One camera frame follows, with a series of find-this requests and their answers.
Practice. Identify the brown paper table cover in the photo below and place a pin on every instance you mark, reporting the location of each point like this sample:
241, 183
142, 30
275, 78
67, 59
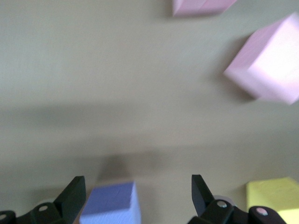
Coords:
70, 70

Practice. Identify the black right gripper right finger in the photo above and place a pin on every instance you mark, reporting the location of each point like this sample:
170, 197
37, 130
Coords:
217, 213

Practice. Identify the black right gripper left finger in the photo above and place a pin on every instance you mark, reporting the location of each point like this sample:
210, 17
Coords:
58, 210

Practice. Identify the pink foam block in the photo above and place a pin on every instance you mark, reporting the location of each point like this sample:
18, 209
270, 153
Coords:
201, 7
268, 63

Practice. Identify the purple foam block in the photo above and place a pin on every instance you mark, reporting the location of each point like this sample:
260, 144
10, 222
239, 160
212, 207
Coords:
112, 205

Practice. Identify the yellow foam block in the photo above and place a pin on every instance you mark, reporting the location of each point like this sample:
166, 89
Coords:
273, 193

